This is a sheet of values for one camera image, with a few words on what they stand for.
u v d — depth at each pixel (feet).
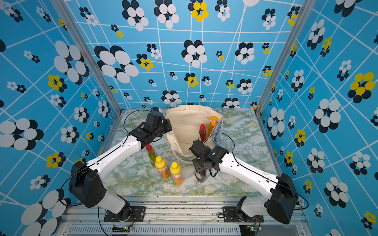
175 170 2.24
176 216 2.44
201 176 2.52
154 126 2.05
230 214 2.38
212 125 2.76
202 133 2.90
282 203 1.24
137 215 2.42
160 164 2.32
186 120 3.13
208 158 1.70
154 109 2.40
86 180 1.36
